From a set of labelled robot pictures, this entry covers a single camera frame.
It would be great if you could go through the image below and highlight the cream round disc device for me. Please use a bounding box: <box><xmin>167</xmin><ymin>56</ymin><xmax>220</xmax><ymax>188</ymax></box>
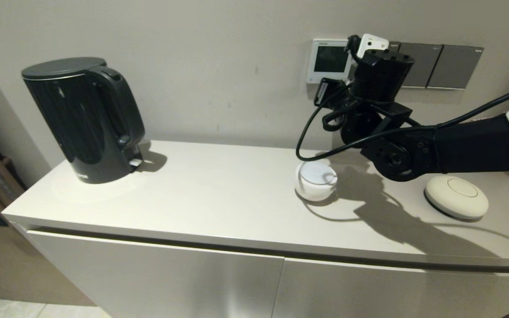
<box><xmin>423</xmin><ymin>175</ymin><xmax>490</xmax><ymax>221</ymax></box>

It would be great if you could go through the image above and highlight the white round device bluish top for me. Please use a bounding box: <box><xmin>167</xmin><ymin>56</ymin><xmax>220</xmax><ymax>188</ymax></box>
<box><xmin>294</xmin><ymin>159</ymin><xmax>339</xmax><ymax>203</ymax></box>

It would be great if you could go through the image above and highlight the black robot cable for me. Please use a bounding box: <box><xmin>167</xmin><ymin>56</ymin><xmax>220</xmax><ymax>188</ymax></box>
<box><xmin>296</xmin><ymin>35</ymin><xmax>509</xmax><ymax>162</ymax></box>

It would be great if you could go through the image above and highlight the black electric kettle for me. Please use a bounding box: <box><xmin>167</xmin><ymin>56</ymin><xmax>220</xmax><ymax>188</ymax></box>
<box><xmin>21</xmin><ymin>57</ymin><xmax>146</xmax><ymax>185</ymax></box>

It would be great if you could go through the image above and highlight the white wall thermostat panel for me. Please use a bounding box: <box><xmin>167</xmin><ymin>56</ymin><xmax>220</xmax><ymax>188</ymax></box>
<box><xmin>306</xmin><ymin>38</ymin><xmax>356</xmax><ymax>85</ymax></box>

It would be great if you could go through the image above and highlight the grey single rocker switch panel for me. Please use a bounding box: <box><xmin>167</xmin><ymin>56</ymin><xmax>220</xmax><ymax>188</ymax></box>
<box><xmin>427</xmin><ymin>45</ymin><xmax>485</xmax><ymax>91</ymax></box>
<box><xmin>397</xmin><ymin>42</ymin><xmax>444</xmax><ymax>88</ymax></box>

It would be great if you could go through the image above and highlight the grey cabinet door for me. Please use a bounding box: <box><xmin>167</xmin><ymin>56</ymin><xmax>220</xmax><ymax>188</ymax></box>
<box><xmin>271</xmin><ymin>257</ymin><xmax>509</xmax><ymax>318</ymax></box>
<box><xmin>25</xmin><ymin>229</ymin><xmax>285</xmax><ymax>318</ymax></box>

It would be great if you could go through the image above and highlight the grey sideboard cabinet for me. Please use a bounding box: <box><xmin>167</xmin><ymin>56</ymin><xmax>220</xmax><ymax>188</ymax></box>
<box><xmin>0</xmin><ymin>140</ymin><xmax>509</xmax><ymax>318</ymax></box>

